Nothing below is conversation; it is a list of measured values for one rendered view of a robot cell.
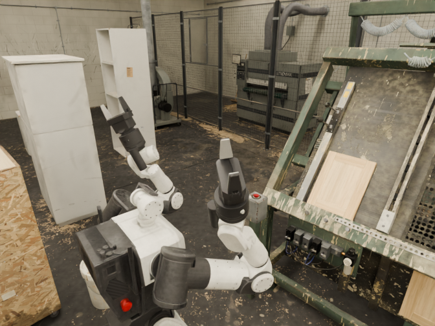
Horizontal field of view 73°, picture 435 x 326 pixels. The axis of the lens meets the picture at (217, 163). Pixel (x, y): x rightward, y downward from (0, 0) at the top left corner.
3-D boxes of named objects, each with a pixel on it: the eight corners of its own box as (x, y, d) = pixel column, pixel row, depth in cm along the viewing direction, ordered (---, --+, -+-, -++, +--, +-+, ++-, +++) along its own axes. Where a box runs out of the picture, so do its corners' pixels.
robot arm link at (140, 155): (148, 132, 125) (160, 154, 129) (126, 141, 126) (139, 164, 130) (142, 140, 114) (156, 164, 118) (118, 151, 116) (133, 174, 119)
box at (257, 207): (243, 218, 210) (244, 196, 203) (253, 211, 218) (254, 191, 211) (256, 225, 203) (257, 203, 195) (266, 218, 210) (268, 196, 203)
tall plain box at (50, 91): (40, 198, 384) (1, 55, 314) (88, 184, 418) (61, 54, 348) (55, 231, 319) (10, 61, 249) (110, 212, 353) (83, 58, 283)
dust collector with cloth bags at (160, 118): (129, 118, 750) (118, 23, 662) (155, 114, 789) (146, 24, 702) (155, 131, 651) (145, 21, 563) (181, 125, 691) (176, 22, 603)
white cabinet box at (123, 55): (113, 149, 551) (95, 28, 469) (142, 142, 584) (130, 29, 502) (126, 158, 507) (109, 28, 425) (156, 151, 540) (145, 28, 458)
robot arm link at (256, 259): (263, 244, 85) (282, 274, 96) (248, 220, 93) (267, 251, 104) (232, 264, 84) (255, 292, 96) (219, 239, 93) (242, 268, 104)
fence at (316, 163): (297, 200, 209) (296, 198, 206) (349, 84, 219) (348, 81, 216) (303, 202, 206) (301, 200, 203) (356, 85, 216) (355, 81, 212)
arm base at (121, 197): (130, 237, 120) (105, 240, 111) (118, 215, 127) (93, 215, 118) (147, 210, 116) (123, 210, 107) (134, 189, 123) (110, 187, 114)
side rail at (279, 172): (271, 190, 229) (265, 186, 221) (327, 69, 241) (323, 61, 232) (278, 193, 226) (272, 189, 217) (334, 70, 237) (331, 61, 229)
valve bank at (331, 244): (275, 251, 205) (278, 222, 196) (286, 241, 215) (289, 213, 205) (346, 290, 173) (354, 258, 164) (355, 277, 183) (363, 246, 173)
